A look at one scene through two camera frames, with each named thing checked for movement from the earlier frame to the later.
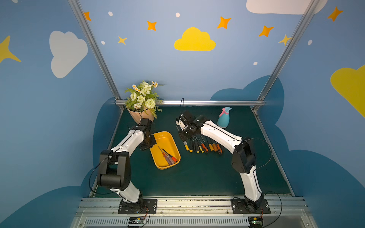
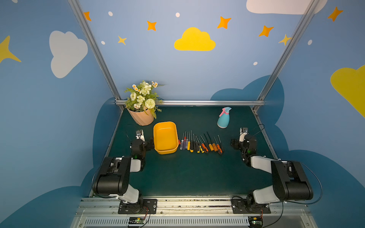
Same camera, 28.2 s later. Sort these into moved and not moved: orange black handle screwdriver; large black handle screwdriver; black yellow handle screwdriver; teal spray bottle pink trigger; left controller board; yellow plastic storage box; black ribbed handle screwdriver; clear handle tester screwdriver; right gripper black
Moved: right gripper black; clear handle tester screwdriver; yellow plastic storage box
Not moved: black yellow handle screwdriver; large black handle screwdriver; orange black handle screwdriver; teal spray bottle pink trigger; left controller board; black ribbed handle screwdriver
